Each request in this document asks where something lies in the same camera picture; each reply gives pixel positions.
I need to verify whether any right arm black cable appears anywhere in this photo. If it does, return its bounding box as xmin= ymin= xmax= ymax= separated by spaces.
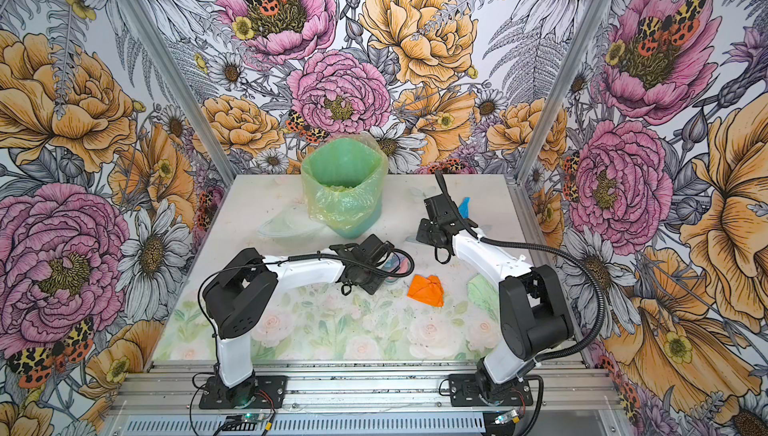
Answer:
xmin=434 ymin=170 xmax=607 ymax=362

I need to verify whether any left aluminium corner post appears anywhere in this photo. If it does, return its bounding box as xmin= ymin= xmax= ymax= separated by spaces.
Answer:
xmin=117 ymin=0 xmax=237 ymax=187

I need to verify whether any large orange crumpled paper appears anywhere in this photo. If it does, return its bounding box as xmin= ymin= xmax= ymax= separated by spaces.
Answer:
xmin=407 ymin=275 xmax=444 ymax=308

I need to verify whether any grey-blue dustpan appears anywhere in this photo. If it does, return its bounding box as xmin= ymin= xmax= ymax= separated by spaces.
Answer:
xmin=380 ymin=253 xmax=412 ymax=284

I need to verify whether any green trash bin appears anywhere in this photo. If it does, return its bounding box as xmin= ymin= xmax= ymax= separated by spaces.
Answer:
xmin=301 ymin=137 xmax=389 ymax=240

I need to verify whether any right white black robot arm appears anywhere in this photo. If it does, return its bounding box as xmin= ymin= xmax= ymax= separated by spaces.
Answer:
xmin=416 ymin=194 xmax=573 ymax=403

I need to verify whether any dark blue paper scrap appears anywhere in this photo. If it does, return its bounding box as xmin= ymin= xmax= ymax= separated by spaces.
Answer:
xmin=458 ymin=197 xmax=470 ymax=219

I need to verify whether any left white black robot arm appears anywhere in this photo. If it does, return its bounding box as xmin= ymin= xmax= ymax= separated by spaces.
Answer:
xmin=197 ymin=235 xmax=415 ymax=410

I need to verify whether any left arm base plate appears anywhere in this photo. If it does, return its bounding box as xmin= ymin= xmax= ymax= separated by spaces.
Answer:
xmin=199 ymin=375 xmax=288 ymax=410

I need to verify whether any aluminium corner post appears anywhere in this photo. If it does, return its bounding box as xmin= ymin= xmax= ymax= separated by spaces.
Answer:
xmin=514 ymin=0 xmax=612 ymax=186
xmin=117 ymin=0 xmax=237 ymax=187

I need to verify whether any right aluminium corner post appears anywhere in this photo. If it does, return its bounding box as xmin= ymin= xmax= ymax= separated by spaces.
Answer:
xmin=514 ymin=0 xmax=612 ymax=186

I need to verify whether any yellow plastic bin liner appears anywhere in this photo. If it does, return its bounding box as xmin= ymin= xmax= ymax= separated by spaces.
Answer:
xmin=300 ymin=133 xmax=389 ymax=233

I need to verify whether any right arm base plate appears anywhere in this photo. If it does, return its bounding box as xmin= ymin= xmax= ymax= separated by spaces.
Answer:
xmin=448 ymin=373 xmax=534 ymax=408

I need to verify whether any aluminium front rail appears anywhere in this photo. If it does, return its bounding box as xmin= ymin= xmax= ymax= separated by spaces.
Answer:
xmin=110 ymin=360 xmax=619 ymax=415

